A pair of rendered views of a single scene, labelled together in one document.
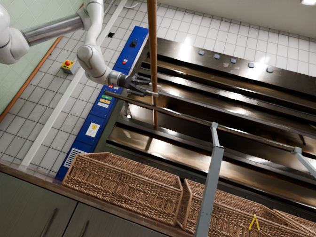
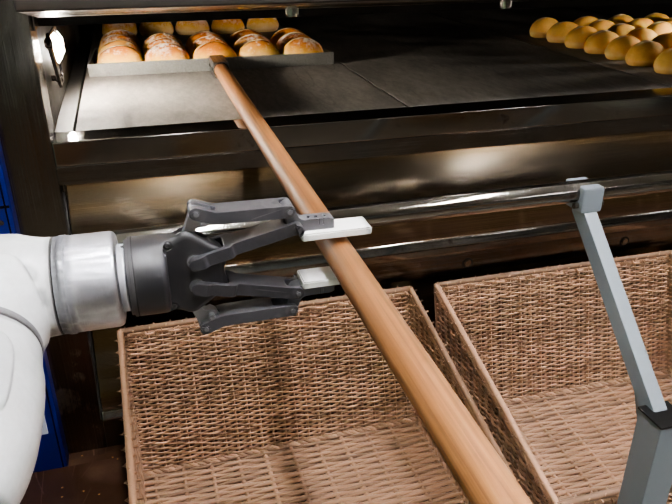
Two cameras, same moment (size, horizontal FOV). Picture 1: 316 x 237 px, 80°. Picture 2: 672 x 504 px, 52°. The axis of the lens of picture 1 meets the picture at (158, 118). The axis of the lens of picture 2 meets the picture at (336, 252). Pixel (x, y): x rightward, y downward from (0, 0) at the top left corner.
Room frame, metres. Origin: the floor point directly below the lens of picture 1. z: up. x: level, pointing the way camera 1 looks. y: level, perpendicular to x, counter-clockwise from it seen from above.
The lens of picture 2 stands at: (0.35, 0.32, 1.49)
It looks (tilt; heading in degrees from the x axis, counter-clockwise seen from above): 26 degrees down; 337
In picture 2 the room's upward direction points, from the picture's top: straight up
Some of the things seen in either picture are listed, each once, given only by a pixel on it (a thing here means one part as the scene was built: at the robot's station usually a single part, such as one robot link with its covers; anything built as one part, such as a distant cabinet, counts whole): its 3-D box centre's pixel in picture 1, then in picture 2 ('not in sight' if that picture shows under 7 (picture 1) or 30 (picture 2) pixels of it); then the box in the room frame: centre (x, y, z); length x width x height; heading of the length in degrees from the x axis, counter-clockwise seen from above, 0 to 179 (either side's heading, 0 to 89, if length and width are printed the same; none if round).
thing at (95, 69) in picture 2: not in sight; (207, 50); (2.09, -0.09, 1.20); 0.55 x 0.36 x 0.03; 82
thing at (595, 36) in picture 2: not in sight; (665, 38); (1.72, -1.21, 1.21); 0.61 x 0.48 x 0.06; 173
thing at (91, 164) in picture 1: (132, 179); (306, 447); (1.17, 0.02, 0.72); 0.56 x 0.49 x 0.28; 83
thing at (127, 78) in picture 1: (128, 82); (175, 271); (0.94, 0.23, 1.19); 0.09 x 0.07 x 0.08; 82
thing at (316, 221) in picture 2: not in sight; (306, 214); (0.92, 0.10, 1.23); 0.05 x 0.01 x 0.03; 82
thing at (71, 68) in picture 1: (69, 67); not in sight; (1.51, 0.91, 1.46); 0.10 x 0.07 x 0.10; 83
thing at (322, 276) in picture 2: (152, 93); (333, 275); (0.92, 0.08, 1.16); 0.07 x 0.03 x 0.01; 82
